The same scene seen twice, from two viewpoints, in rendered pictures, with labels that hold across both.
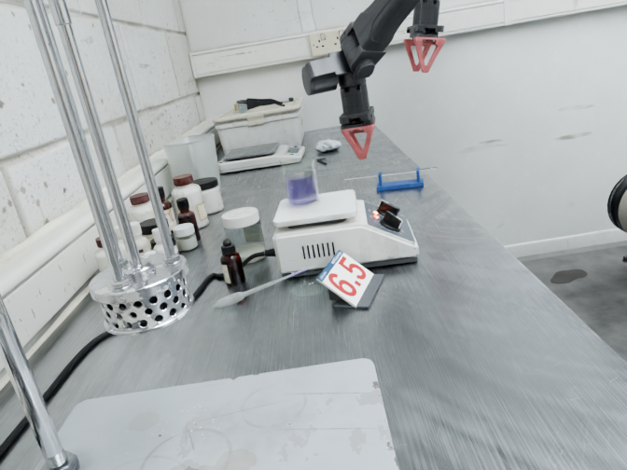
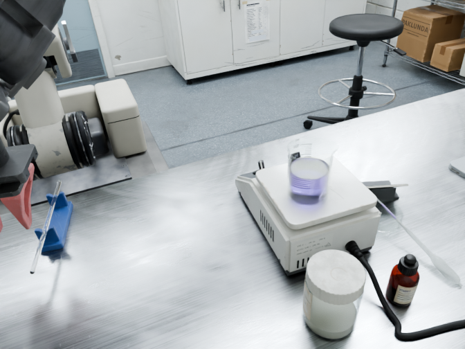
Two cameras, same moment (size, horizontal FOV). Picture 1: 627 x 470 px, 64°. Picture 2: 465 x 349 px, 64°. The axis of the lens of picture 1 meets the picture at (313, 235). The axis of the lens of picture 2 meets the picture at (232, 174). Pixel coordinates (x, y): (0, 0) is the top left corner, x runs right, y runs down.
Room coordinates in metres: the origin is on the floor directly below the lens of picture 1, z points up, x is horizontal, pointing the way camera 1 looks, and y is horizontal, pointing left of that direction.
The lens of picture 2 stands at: (0.96, 0.30, 1.14)
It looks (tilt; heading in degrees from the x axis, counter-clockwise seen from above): 36 degrees down; 248
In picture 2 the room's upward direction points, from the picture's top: 4 degrees counter-clockwise
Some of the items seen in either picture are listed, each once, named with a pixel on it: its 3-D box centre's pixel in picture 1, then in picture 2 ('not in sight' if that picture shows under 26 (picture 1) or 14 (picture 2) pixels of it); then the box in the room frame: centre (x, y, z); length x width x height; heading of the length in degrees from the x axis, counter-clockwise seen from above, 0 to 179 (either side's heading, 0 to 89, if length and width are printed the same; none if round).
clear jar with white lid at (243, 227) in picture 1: (244, 236); (331, 295); (0.78, 0.11, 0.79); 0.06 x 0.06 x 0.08
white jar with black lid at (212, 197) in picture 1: (205, 196); not in sight; (1.12, 0.23, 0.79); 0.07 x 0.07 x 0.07
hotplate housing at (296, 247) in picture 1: (338, 232); (302, 201); (0.72, -0.04, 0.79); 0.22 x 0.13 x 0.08; 84
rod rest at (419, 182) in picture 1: (398, 179); (53, 219); (1.05, -0.20, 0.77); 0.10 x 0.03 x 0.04; 77
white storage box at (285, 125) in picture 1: (264, 126); not in sight; (1.95, 0.11, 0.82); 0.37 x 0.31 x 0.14; 176
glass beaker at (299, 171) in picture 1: (299, 180); (311, 172); (0.74, 0.01, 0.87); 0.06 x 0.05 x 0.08; 163
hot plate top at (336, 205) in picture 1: (316, 207); (312, 187); (0.72, -0.01, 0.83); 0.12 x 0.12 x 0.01; 84
